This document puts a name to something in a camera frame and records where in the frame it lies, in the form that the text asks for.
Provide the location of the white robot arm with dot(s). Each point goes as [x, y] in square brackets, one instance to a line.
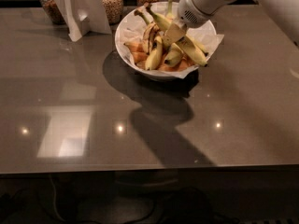
[284, 13]

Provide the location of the yellow banana front left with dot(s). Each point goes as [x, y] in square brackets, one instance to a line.
[156, 54]

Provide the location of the long yellow stickered banana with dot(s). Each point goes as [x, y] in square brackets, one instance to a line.
[187, 46]

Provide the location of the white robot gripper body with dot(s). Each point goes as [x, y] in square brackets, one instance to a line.
[191, 10]

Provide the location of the yellow banana behind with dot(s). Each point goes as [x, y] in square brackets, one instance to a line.
[169, 14]

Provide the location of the short yellow banana centre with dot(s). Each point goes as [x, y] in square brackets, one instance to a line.
[173, 56]

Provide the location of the orange fruit pieces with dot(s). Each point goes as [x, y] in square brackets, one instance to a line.
[140, 57]

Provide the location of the middle glass grain jar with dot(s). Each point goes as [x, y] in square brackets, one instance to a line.
[114, 9]

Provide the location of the brown spotted banana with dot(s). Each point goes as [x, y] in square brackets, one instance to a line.
[150, 32]

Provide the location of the white ceramic bowl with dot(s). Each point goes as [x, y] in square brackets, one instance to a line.
[124, 52]

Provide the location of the left glass grain jar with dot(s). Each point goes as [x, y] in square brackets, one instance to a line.
[53, 12]

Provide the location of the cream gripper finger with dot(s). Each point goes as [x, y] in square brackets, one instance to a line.
[174, 30]

